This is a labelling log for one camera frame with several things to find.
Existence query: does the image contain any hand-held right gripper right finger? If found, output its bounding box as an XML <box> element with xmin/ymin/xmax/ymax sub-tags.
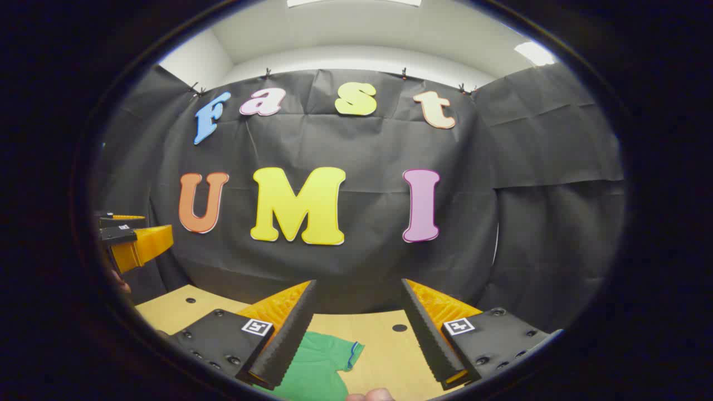
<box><xmin>401</xmin><ymin>278</ymin><xmax>564</xmax><ymax>390</ymax></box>

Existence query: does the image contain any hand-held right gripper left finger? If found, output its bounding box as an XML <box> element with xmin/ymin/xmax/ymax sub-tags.
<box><xmin>166</xmin><ymin>280</ymin><xmax>318</xmax><ymax>390</ymax></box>

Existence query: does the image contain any green T-shirt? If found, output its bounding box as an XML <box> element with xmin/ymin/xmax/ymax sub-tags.
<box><xmin>261</xmin><ymin>331</ymin><xmax>366</xmax><ymax>401</ymax></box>

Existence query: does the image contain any black backdrop cloth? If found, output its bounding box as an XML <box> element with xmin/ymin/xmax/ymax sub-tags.
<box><xmin>92</xmin><ymin>62</ymin><xmax>626</xmax><ymax>335</ymax></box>

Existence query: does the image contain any ceiling light panel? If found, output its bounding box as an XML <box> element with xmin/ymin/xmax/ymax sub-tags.
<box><xmin>286</xmin><ymin>0</ymin><xmax>422</xmax><ymax>8</ymax></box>
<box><xmin>514</xmin><ymin>41</ymin><xmax>556</xmax><ymax>67</ymax></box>

